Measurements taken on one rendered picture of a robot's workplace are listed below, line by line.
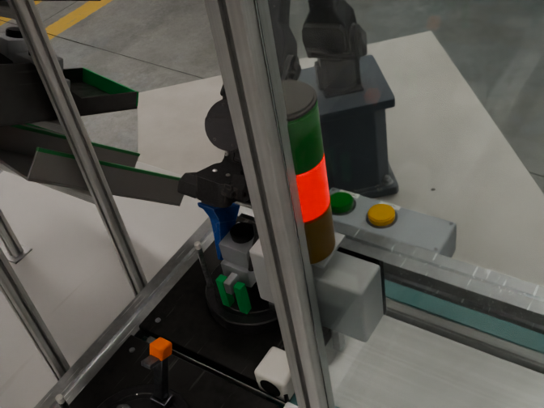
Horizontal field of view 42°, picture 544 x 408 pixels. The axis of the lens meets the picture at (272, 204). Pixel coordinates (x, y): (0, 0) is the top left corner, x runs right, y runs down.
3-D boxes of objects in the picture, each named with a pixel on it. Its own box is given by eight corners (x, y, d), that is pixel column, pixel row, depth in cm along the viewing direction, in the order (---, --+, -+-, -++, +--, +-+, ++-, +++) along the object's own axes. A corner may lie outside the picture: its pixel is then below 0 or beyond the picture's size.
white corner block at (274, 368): (276, 363, 91) (271, 343, 88) (307, 376, 89) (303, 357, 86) (257, 390, 88) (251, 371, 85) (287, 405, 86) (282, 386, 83)
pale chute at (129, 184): (129, 177, 118) (138, 152, 118) (180, 206, 111) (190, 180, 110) (-24, 146, 96) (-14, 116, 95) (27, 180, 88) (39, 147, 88)
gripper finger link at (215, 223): (223, 199, 94) (195, 202, 89) (244, 206, 92) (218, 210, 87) (214, 248, 96) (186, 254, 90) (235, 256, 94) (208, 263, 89)
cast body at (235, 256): (250, 246, 97) (240, 209, 92) (277, 255, 94) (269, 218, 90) (215, 288, 92) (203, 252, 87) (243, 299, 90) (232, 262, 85)
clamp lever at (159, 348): (160, 388, 85) (159, 335, 82) (172, 394, 84) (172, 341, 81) (139, 404, 82) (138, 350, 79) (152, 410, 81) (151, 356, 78)
